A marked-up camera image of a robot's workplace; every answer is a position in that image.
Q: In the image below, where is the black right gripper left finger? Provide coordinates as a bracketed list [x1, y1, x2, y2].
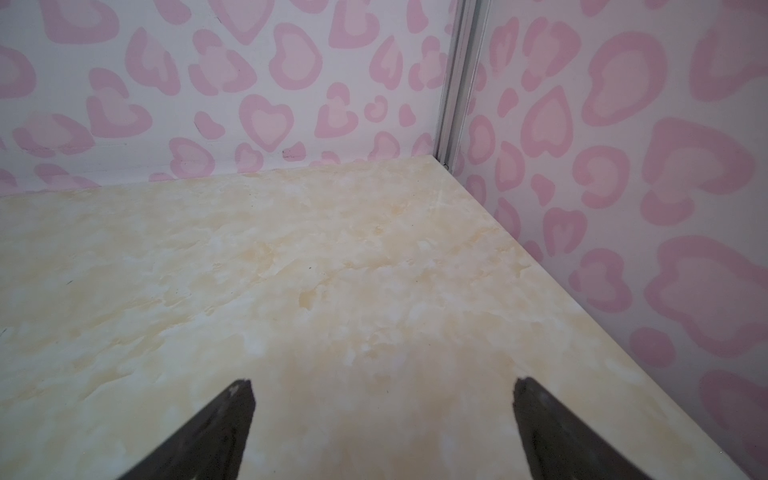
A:
[120, 379, 256, 480]

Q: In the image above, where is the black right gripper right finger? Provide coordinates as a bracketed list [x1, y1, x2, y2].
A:
[513, 377, 650, 480]

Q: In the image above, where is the aluminium back right corner post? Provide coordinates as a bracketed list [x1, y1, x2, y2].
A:
[434, 0, 492, 173]

